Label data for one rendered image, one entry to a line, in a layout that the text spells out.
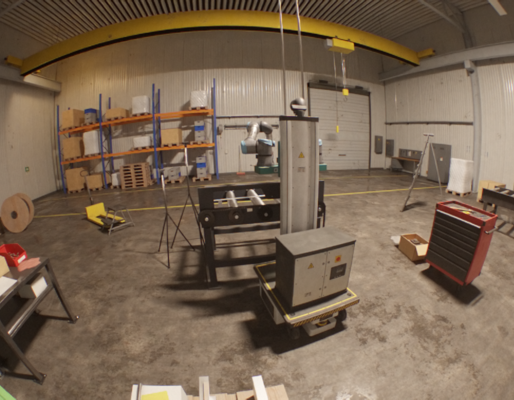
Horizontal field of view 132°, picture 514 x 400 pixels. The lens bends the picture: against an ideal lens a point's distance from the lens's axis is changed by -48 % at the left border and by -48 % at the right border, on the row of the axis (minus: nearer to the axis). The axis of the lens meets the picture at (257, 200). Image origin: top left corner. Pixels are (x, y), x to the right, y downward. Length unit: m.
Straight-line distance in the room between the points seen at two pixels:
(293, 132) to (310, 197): 0.57
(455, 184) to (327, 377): 8.54
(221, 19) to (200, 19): 0.76
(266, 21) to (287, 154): 7.59
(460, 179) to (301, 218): 8.06
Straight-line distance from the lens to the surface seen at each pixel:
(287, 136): 1.78
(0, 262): 2.48
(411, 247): 3.50
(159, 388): 1.28
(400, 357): 2.10
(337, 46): 9.56
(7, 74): 11.93
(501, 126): 11.07
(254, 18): 8.96
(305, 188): 1.90
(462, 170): 9.35
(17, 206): 7.21
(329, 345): 2.03
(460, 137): 11.88
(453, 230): 2.87
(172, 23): 8.93
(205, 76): 11.72
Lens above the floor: 1.57
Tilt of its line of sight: 15 degrees down
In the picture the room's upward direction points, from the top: 2 degrees counter-clockwise
